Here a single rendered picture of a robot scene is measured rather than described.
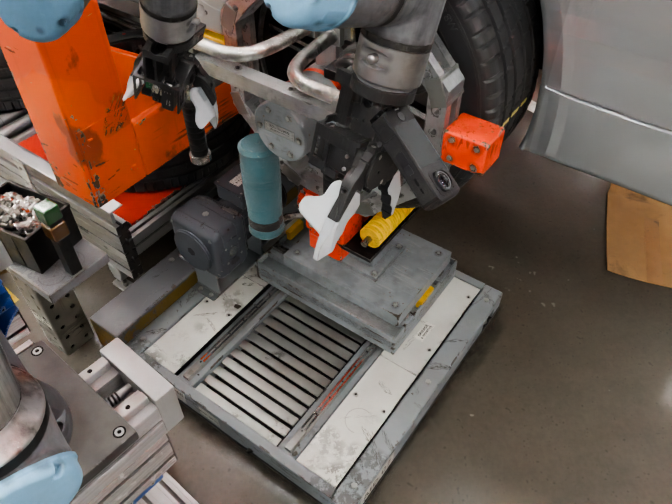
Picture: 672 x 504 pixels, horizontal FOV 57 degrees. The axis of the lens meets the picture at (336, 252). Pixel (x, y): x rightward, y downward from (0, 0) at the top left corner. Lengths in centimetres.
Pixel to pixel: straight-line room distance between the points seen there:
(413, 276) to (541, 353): 47
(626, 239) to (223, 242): 142
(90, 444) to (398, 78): 58
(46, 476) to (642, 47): 107
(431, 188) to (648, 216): 192
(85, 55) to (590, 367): 157
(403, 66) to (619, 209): 193
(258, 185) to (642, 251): 145
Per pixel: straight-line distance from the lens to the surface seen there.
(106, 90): 152
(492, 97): 121
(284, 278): 185
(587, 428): 188
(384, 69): 64
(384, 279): 176
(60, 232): 149
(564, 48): 126
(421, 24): 63
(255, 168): 136
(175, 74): 97
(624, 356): 206
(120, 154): 160
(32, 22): 76
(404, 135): 66
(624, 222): 246
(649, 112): 126
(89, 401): 90
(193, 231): 170
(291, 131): 118
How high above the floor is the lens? 154
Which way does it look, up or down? 46 degrees down
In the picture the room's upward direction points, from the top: straight up
